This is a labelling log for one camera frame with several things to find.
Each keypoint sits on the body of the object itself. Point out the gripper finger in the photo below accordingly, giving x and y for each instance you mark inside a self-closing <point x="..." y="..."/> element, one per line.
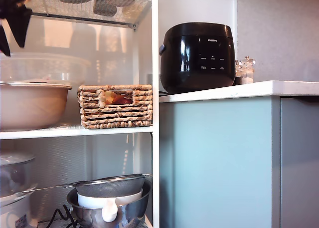
<point x="3" y="42"/>
<point x="20" y="26"/>

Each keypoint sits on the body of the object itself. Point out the clear plastic microwave lid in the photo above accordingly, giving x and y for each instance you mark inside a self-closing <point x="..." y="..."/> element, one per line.
<point x="49" y="66"/>

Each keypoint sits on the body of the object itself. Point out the white metal shelf unit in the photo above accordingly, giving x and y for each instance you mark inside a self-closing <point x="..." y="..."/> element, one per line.
<point x="155" y="113"/>

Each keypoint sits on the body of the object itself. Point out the dark rounded rectangular container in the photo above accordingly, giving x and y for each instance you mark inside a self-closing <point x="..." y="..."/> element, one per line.
<point x="105" y="7"/>

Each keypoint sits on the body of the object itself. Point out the yellow onion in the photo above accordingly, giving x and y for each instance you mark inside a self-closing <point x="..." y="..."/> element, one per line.
<point x="109" y="97"/>

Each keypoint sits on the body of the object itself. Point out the red apple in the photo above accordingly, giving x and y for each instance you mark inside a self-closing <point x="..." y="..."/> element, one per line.
<point x="123" y="101"/>

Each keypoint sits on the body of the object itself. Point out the woven wicker basket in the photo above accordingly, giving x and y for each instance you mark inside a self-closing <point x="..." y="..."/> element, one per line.
<point x="115" y="115"/>

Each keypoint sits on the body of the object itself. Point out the black Philips rice cooker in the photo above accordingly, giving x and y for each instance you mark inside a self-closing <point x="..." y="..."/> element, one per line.
<point x="184" y="66"/>

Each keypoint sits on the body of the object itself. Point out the white rice cooker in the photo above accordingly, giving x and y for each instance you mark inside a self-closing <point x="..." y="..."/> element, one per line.
<point x="13" y="211"/>

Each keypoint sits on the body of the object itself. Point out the metal mesh strainer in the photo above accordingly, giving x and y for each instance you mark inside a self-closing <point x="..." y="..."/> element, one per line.
<point x="111" y="185"/>

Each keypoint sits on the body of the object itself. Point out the white ceramic bowl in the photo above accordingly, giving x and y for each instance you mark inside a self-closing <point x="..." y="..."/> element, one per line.
<point x="88" y="200"/>

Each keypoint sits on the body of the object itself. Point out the white plastic scoop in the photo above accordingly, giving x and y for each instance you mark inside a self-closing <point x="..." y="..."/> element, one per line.
<point x="108" y="211"/>

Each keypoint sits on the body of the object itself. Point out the stainless steel mixing bowl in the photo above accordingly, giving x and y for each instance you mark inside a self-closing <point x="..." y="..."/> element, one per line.
<point x="128" y="213"/>

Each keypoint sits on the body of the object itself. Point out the white stone countertop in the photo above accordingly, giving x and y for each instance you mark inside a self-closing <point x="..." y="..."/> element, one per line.
<point x="224" y="90"/>

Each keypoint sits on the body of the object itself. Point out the glass pepper mill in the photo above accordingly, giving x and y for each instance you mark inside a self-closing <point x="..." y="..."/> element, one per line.
<point x="238" y="73"/>

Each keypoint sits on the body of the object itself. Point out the grey-blue kitchen cabinet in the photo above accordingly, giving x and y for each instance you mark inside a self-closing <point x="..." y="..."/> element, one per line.
<point x="219" y="163"/>

